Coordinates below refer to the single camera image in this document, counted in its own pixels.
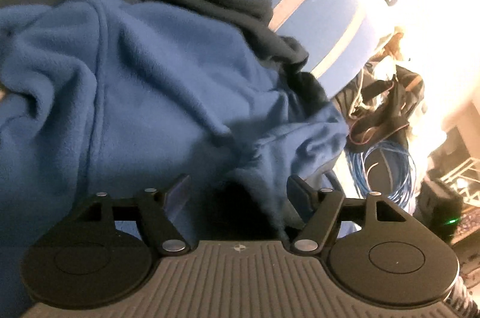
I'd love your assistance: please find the black box with green led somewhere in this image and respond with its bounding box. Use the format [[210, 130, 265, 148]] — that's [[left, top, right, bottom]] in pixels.
[[413, 179, 464, 244]]

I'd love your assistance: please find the blue navy fleece jacket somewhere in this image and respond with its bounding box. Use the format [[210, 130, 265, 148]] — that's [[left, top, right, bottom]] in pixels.
[[1, 0, 347, 317]]

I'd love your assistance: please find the black bag with red piping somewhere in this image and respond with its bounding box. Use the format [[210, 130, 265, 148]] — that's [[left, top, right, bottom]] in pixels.
[[333, 64, 425, 153]]

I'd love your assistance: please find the blue coiled cable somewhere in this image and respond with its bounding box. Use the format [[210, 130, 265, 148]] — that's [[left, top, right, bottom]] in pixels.
[[344, 139, 418, 210]]

